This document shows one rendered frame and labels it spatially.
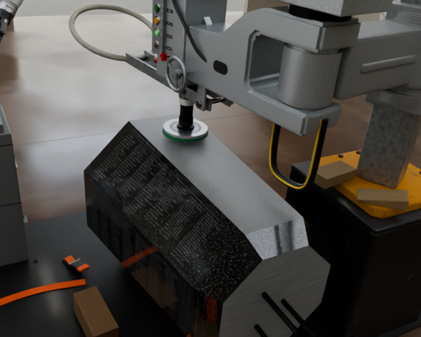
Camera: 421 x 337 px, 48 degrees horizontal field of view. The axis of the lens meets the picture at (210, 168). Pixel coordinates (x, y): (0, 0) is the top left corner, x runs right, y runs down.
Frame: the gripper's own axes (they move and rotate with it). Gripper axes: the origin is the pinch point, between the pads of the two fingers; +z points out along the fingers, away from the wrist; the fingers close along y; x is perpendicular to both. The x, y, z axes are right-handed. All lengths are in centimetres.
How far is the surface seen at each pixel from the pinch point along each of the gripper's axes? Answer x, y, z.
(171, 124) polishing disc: 74, 52, 11
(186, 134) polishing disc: 75, 63, 17
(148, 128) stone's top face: 71, 38, 13
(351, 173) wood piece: 131, 117, 19
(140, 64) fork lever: 55, 41, -14
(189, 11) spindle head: 40, 91, -16
